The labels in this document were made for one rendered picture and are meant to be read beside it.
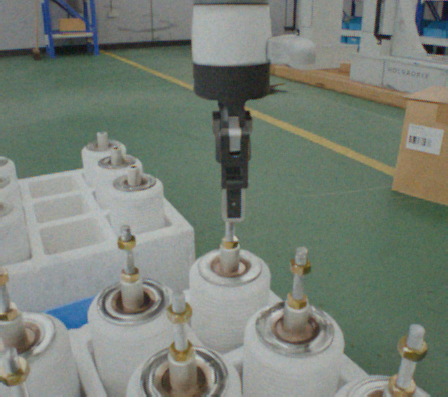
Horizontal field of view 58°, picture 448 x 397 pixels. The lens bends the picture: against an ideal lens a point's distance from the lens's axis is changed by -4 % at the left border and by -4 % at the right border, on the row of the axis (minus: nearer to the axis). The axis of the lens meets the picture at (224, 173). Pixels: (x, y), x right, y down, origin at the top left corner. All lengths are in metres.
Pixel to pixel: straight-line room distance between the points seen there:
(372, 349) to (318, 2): 2.97
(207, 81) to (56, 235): 0.50
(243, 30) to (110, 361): 0.34
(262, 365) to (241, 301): 0.09
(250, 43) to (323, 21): 3.14
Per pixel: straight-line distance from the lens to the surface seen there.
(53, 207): 0.91
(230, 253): 0.48
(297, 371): 0.40
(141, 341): 0.43
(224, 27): 0.37
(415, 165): 1.36
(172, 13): 6.71
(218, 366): 0.38
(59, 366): 0.43
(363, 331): 0.82
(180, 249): 0.74
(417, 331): 0.31
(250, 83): 0.38
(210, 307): 0.48
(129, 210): 0.71
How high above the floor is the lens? 0.53
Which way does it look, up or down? 22 degrees down
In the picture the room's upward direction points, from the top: straight up
